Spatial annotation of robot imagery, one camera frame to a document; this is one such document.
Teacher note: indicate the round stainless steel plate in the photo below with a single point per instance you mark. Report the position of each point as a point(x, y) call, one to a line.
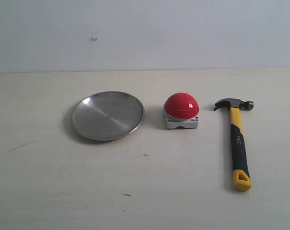
point(107, 116)

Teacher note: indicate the red dome push button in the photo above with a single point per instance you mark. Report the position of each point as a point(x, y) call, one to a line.
point(180, 111)

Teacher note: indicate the yellow black claw hammer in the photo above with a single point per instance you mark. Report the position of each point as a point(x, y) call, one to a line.
point(240, 173)

